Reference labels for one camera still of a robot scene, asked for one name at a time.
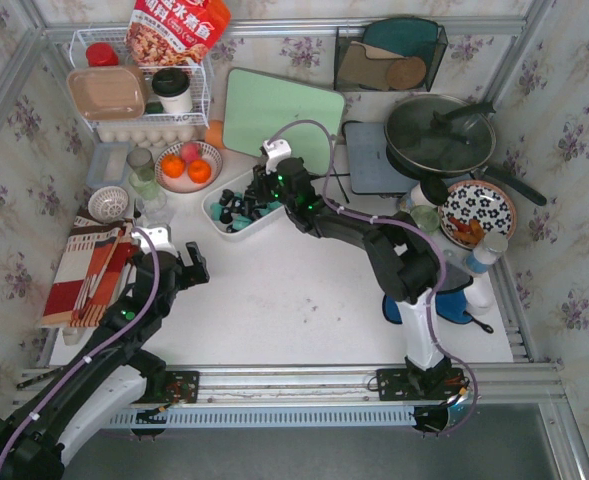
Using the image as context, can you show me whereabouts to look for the white storage basket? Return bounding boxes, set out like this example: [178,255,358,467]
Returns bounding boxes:
[202,170,285,242]

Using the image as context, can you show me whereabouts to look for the grey blue oven mitt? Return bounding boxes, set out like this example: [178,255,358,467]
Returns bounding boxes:
[381,264,495,335]

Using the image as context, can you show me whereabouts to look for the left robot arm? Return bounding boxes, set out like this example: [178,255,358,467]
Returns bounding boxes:
[0,242,209,479]

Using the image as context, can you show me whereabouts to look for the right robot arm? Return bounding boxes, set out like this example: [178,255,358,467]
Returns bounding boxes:
[252,158,451,389]

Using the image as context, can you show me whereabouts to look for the white coffee cup black lid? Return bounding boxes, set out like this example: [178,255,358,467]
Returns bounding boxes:
[151,67,193,114]

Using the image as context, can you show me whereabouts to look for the right orange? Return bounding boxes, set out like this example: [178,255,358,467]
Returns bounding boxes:
[187,159,212,184]

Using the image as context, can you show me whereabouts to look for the orange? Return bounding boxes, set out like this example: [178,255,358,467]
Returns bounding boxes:
[187,159,212,184]
[160,154,185,178]

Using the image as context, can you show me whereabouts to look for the orange sponge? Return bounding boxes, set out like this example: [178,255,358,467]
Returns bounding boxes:
[204,120,225,149]

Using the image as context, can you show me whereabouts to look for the clear glass tumbler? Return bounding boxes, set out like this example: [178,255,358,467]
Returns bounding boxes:
[141,191,174,226]

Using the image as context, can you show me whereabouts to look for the green cutting board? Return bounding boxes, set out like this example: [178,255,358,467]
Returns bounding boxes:
[223,68,345,175]

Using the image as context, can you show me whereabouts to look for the pink peach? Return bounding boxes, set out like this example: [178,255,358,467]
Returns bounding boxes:
[180,142,202,164]

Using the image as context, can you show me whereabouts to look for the fruit bowl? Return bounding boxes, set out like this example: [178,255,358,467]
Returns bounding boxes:
[155,141,223,194]

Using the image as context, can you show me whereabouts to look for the left orange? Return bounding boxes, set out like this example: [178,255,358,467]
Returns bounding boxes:
[160,154,185,178]

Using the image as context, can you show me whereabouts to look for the red striped towel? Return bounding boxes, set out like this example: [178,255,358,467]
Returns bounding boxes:
[39,209,138,328]

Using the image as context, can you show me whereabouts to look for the grey induction cooker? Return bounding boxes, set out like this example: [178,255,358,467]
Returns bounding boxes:
[343,121,418,195]

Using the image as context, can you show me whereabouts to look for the green glass tumbler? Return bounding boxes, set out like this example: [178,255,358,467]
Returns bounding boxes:
[128,172,160,201]

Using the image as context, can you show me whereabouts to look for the white round strainer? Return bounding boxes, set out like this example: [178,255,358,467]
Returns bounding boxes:
[88,186,129,223]

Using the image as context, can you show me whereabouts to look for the grey glass tumbler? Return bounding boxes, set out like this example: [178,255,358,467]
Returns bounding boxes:
[126,147,155,182]

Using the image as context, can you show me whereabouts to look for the egg tray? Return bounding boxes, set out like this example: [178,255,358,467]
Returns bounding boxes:
[97,125,206,148]

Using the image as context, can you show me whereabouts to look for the clear lidded container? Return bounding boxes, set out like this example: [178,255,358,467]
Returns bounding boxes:
[86,142,130,189]

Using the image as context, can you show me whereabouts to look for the green glass cup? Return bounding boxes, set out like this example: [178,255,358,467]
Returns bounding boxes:
[410,205,440,235]

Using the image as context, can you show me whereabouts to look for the black mesh organizer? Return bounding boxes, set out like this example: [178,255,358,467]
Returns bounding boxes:
[333,22,448,92]

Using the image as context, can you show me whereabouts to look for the glass pan lid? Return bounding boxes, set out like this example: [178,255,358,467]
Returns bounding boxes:
[383,93,497,174]

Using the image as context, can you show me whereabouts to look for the round cork coaster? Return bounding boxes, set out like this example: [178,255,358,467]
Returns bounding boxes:
[385,56,427,90]

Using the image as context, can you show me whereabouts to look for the red snack bag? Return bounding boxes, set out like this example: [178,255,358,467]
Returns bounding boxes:
[125,0,231,66]

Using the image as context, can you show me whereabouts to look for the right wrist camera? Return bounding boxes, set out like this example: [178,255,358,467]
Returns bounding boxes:
[262,139,292,174]

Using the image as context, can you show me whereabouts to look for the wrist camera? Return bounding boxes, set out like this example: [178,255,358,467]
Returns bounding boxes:
[131,224,178,257]
[262,139,292,174]

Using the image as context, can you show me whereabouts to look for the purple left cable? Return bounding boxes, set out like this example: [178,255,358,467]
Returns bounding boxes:
[0,227,161,476]

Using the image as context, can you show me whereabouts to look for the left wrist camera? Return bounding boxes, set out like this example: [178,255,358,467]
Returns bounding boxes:
[131,224,178,257]

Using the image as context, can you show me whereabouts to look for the white wire rack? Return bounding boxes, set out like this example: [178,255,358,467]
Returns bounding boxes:
[67,27,212,131]

